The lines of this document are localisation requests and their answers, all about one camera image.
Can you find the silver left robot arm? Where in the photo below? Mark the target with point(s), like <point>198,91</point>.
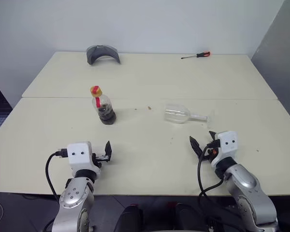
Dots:
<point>72,193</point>

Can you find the grey baseball cap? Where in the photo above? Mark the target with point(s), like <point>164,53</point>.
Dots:
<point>94,54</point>

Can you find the clear plastic wine glass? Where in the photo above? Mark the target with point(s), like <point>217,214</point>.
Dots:
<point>176,114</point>

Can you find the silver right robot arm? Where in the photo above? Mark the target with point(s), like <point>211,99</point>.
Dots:
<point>249,191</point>

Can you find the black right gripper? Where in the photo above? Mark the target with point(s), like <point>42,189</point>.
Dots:
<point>209,155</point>

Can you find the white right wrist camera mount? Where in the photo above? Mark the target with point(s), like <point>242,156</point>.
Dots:
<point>228,145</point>

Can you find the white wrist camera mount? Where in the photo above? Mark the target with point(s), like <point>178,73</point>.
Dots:
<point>79,154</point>
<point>228,145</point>

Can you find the dark rounded shape red top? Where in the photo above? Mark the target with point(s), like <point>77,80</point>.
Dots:
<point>183,217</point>
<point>130,217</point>

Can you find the yellow bottle cap red tape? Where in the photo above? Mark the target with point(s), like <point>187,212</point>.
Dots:
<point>96,91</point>

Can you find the small dark liquid bottle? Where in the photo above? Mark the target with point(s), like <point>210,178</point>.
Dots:
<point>106,113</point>

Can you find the grey partition panel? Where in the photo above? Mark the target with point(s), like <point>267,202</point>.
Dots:
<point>280,60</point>

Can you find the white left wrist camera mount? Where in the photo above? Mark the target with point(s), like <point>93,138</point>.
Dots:
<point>79,154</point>

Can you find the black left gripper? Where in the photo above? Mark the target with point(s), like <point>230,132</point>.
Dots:
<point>96,162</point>

